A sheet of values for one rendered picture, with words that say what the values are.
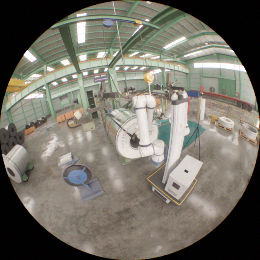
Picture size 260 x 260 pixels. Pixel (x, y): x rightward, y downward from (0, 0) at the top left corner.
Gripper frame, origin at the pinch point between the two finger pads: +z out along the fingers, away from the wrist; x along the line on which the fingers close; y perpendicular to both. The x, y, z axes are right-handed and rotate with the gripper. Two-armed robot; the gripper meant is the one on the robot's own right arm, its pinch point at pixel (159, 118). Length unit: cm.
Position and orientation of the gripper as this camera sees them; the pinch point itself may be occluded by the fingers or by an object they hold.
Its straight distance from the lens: 208.2
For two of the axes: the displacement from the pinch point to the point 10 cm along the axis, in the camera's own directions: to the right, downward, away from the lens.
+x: 1.1, 9.0, -4.2
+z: -4.7, 4.2, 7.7
